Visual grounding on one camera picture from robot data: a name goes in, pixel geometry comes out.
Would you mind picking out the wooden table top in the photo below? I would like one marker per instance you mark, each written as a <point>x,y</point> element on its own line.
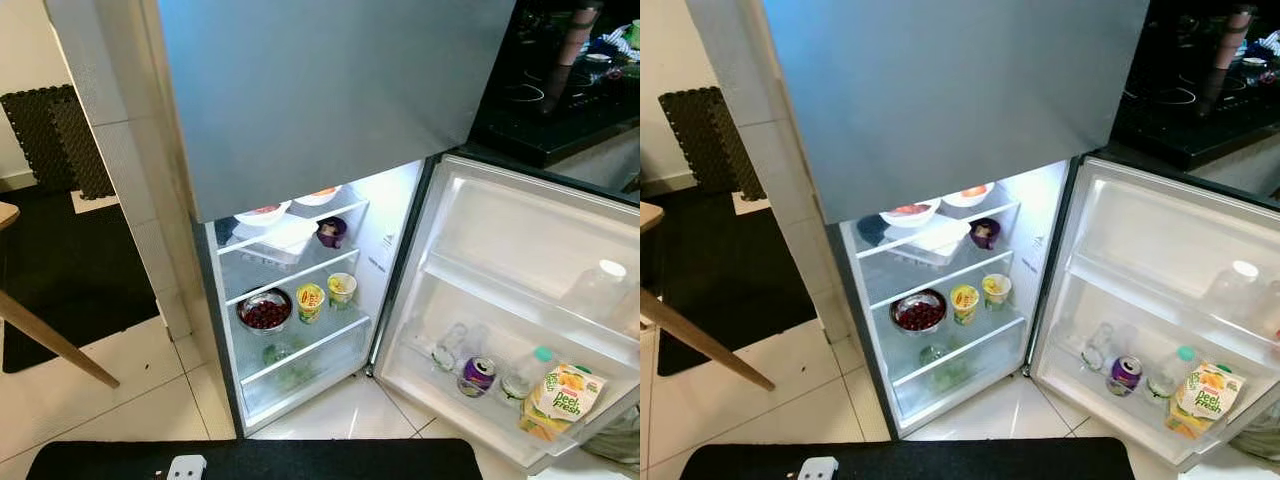
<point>650,216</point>
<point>8,215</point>

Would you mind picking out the clear plastic bottle white cap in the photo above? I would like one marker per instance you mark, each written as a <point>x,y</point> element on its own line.
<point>598,290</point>
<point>1235,290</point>

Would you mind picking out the white plastic tray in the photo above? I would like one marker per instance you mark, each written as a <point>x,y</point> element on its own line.
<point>285,240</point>
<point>930,240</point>

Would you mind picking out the purple drink can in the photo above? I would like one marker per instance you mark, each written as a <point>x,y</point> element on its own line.
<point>478,376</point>
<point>1126,375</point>

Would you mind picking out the small clear glass bottle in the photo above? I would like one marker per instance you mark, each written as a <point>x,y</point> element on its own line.
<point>1096,347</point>
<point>447,348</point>

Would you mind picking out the white fridge door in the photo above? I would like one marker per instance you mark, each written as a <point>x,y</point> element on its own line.
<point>500,215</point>
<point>1150,215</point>

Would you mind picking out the green vegetables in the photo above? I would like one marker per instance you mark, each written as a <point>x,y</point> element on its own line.
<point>935,356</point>
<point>277,353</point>

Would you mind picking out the white bowl with orange food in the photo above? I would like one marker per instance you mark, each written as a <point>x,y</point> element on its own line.
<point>318,195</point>
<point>968,195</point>

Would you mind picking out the grey freezer door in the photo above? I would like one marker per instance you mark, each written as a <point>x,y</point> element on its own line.
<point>950,90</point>
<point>320,90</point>

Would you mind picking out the yellow green printed cup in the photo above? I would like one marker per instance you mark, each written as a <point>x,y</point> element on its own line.
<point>964,304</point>
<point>310,303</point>

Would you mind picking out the brown cylinder grinder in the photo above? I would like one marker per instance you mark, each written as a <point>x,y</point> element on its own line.
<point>584,35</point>
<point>1238,38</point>

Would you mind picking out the black floor rug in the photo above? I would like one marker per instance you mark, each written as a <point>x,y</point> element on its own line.
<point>70,270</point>
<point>740,270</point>

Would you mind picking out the metal bowl of red cherries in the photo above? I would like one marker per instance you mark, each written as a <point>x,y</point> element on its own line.
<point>918,313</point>
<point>265,312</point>

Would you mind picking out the clear bottle green cap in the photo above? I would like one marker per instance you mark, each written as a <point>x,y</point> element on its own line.
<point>525,375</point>
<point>1172,373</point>

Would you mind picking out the Peel Fresh juice carton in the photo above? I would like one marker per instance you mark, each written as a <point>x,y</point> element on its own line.
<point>1208,398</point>
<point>565,398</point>

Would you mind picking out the white bowl with red food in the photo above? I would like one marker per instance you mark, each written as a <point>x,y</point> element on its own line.
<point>908,214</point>
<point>262,213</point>

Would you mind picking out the purple cup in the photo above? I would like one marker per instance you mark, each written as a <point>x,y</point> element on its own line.
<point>984,233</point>
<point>332,232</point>

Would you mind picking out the black foam puzzle mat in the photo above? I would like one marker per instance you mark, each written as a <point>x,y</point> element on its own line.
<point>712,145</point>
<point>60,140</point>

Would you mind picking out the clear crisper drawer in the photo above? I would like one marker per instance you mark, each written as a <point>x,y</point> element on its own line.
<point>325,385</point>
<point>985,388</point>

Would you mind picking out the white snack cup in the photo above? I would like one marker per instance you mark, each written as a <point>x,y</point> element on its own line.
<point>996,291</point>
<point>342,290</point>

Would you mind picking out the blue white cloth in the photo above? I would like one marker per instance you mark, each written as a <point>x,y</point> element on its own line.
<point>612,45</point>
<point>1262,50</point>

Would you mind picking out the black glass cooktop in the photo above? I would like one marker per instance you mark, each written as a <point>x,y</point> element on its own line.
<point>1170,120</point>
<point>530,115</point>

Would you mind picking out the dark blue bowl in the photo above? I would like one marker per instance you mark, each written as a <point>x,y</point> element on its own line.
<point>226,230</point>
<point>870,230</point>

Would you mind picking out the clear deep door bin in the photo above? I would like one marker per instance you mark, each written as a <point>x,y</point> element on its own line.
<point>440,395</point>
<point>1080,395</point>

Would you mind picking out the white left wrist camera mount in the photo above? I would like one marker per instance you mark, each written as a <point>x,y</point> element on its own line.
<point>186,468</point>
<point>818,468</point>

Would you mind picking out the glass fridge shelf white trim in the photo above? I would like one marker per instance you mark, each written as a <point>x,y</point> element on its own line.
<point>345,212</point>
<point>915,280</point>
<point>985,342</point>
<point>1000,212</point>
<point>330,340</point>
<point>270,280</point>

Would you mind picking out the wooden table leg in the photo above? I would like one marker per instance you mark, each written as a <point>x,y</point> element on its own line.
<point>55,345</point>
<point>710,350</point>

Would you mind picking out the clear shallow door bin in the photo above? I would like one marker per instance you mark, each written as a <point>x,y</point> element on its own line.
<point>1140,285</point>
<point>500,285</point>

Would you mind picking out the grey fridge cabinet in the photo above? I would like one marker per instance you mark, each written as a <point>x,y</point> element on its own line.
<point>388,230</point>
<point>1038,230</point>

